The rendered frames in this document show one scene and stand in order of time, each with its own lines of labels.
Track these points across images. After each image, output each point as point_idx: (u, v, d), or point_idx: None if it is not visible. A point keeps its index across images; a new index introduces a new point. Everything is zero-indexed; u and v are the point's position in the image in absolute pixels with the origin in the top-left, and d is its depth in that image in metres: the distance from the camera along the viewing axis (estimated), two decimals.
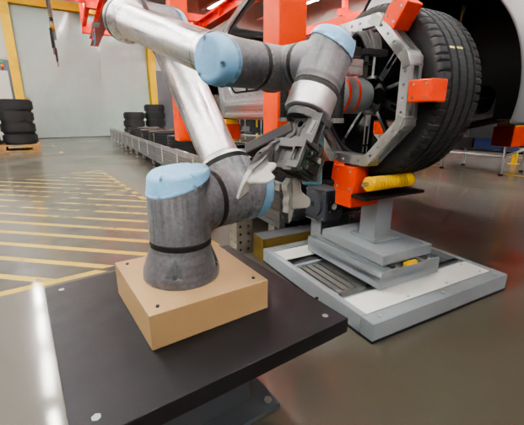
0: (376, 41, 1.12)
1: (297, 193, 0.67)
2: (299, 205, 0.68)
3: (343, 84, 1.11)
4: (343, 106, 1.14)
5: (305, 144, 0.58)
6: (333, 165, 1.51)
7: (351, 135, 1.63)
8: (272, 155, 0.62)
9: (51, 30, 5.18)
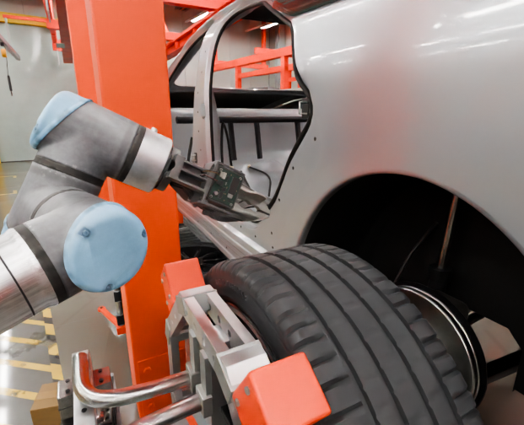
0: None
1: (248, 194, 0.61)
2: (260, 199, 0.61)
3: None
4: None
5: (207, 204, 0.52)
6: None
7: None
8: (216, 210, 0.59)
9: None
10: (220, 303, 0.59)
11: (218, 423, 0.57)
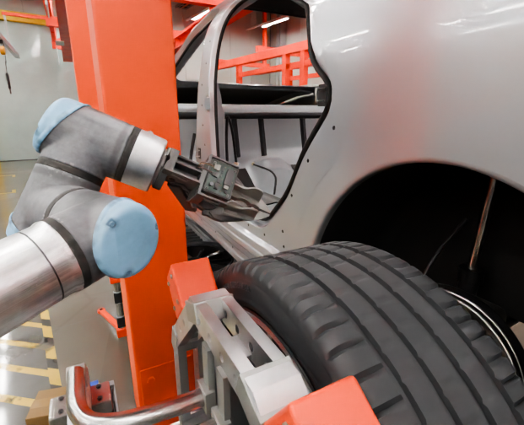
0: None
1: (245, 191, 0.61)
2: (257, 196, 0.62)
3: None
4: None
5: (203, 195, 0.53)
6: None
7: None
8: (215, 208, 0.60)
9: None
10: (239, 309, 0.51)
11: None
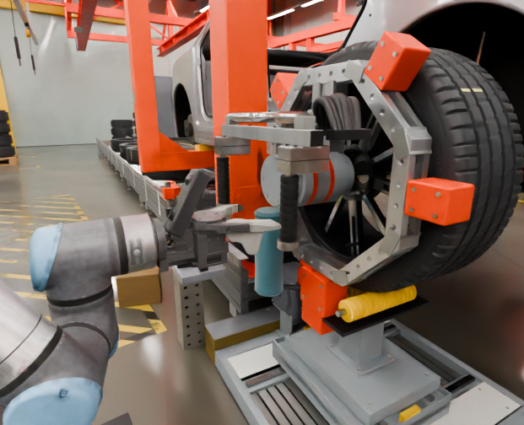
0: (352, 115, 0.66)
1: (244, 238, 0.58)
2: (257, 239, 0.58)
3: (293, 190, 0.65)
4: (297, 223, 0.68)
5: None
6: (299, 266, 1.05)
7: (335, 226, 1.14)
8: None
9: (16, 40, 4.71)
10: None
11: (332, 142, 0.87)
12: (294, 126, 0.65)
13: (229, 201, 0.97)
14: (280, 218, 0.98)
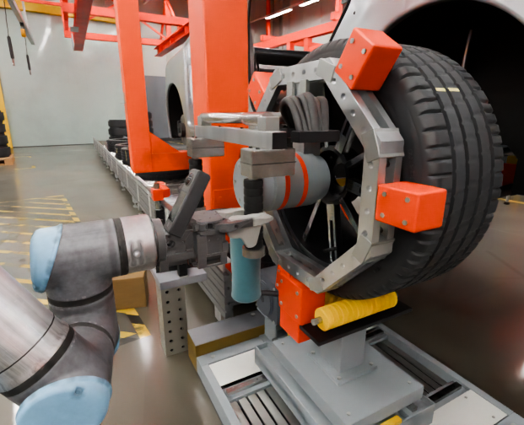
0: (319, 115, 0.63)
1: (243, 233, 0.61)
2: (255, 233, 0.62)
3: (256, 196, 0.61)
4: (262, 229, 0.64)
5: None
6: (278, 271, 1.02)
7: (316, 229, 1.11)
8: None
9: (9, 39, 4.68)
10: None
11: (307, 144, 0.83)
12: (258, 128, 0.61)
13: (202, 204, 0.94)
14: None
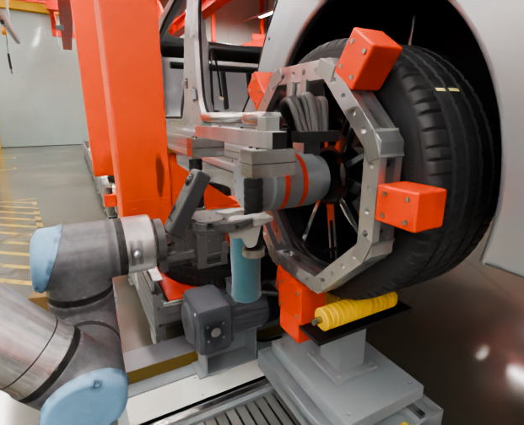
0: (319, 115, 0.63)
1: (243, 233, 0.61)
2: (255, 233, 0.62)
3: (256, 196, 0.61)
4: (262, 229, 0.64)
5: None
6: (278, 271, 1.02)
7: (316, 229, 1.11)
8: None
9: None
10: None
11: (307, 144, 0.83)
12: (258, 128, 0.61)
13: (202, 204, 0.94)
14: None
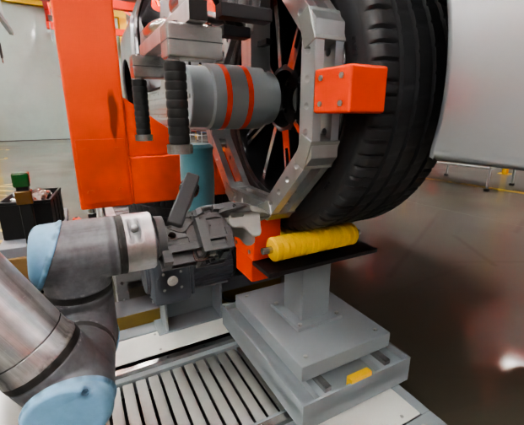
0: None
1: (244, 223, 0.60)
2: (256, 223, 0.61)
3: (177, 78, 0.55)
4: (187, 122, 0.58)
5: (202, 267, 0.59)
6: None
7: (278, 170, 1.04)
8: None
9: None
10: None
11: (255, 56, 0.77)
12: (179, 2, 0.55)
13: (148, 131, 0.87)
14: (206, 152, 0.88)
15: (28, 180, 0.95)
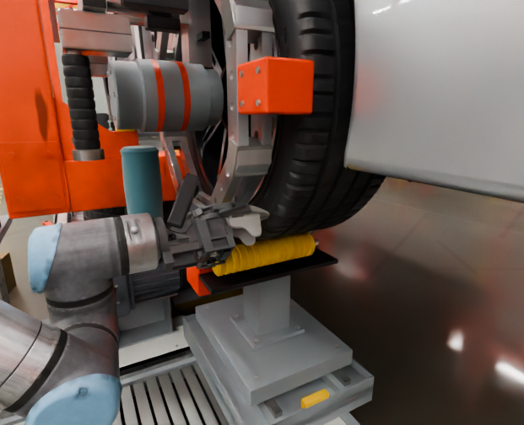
0: None
1: (244, 223, 0.60)
2: (256, 223, 0.61)
3: (77, 75, 0.48)
4: (94, 125, 0.51)
5: (202, 267, 0.59)
6: None
7: None
8: None
9: None
10: None
11: (193, 51, 0.70)
12: None
13: None
14: (148, 156, 0.81)
15: None
